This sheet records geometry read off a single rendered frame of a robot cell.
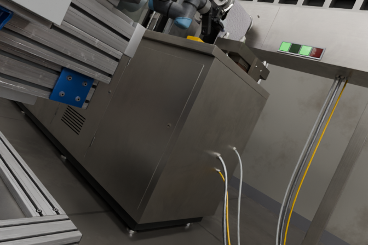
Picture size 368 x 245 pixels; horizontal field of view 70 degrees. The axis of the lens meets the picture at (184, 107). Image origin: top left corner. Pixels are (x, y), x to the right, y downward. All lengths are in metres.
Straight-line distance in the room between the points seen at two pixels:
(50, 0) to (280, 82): 2.94
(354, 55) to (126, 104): 1.17
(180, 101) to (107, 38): 0.53
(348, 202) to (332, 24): 1.80
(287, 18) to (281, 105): 1.55
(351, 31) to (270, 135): 1.75
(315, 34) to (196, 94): 0.85
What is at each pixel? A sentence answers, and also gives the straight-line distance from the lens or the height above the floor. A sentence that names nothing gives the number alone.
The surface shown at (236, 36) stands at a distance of 1.66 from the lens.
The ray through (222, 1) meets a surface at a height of 1.24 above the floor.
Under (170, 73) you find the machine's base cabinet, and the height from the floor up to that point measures 0.73.
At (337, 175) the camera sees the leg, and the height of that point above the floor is 0.63.
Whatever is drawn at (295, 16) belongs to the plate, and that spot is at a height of 1.38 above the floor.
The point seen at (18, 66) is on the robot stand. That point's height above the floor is 0.56.
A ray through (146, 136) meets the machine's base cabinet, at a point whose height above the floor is 0.43.
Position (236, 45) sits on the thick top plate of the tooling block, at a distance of 1.37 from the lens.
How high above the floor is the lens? 0.63
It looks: level
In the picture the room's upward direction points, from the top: 25 degrees clockwise
